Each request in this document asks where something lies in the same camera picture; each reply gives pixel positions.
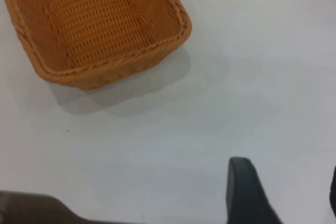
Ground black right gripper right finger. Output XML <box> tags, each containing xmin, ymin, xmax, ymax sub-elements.
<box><xmin>329</xmin><ymin>165</ymin><xmax>336</xmax><ymax>210</ymax></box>

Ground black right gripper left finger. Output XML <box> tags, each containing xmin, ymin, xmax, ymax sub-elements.
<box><xmin>226</xmin><ymin>157</ymin><xmax>285</xmax><ymax>224</ymax></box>

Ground orange woven wicker basket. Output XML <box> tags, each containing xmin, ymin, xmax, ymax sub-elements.
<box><xmin>0</xmin><ymin>0</ymin><xmax>193</xmax><ymax>91</ymax></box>

